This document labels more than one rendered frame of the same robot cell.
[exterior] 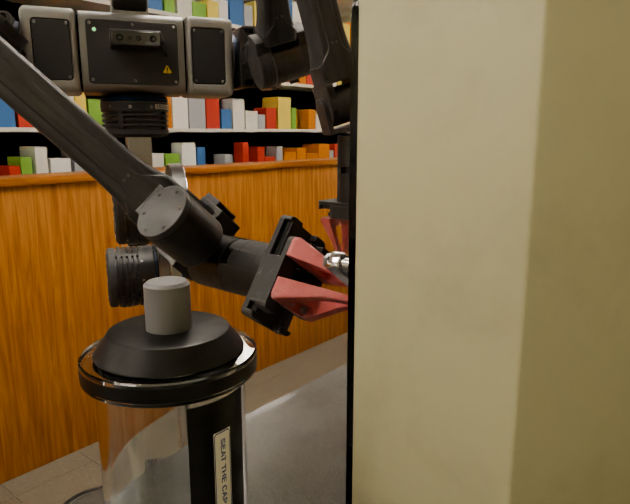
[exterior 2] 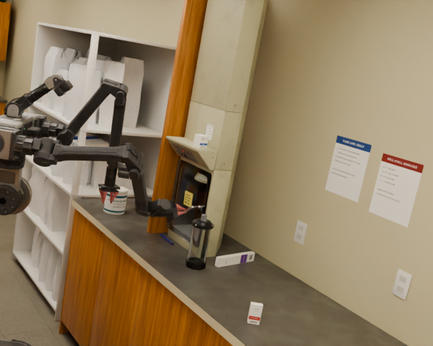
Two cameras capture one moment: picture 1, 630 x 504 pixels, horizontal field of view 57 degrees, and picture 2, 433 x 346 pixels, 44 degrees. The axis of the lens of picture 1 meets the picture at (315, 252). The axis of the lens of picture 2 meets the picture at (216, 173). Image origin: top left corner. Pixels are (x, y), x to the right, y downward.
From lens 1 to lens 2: 2.64 m
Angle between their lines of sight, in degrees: 75
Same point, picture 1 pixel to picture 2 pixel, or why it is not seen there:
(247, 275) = (169, 212)
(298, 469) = (158, 250)
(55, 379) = not seen: outside the picture
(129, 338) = (206, 222)
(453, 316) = (217, 211)
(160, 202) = (163, 202)
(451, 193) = (219, 198)
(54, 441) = not seen: outside the picture
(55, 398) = not seen: outside the picture
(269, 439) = (144, 249)
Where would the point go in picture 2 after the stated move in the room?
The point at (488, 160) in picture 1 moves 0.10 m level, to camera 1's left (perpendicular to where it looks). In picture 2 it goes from (223, 194) to (218, 198)
